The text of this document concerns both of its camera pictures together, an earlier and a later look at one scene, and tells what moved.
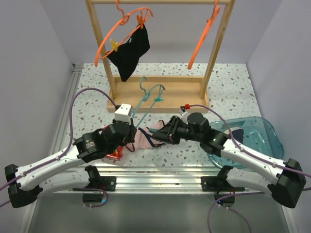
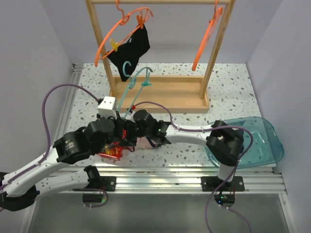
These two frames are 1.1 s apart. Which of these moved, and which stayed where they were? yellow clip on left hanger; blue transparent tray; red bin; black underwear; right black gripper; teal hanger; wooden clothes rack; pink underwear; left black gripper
Moved: teal hanger; right black gripper
Stayed: pink underwear; yellow clip on left hanger; wooden clothes rack; left black gripper; blue transparent tray; black underwear; red bin
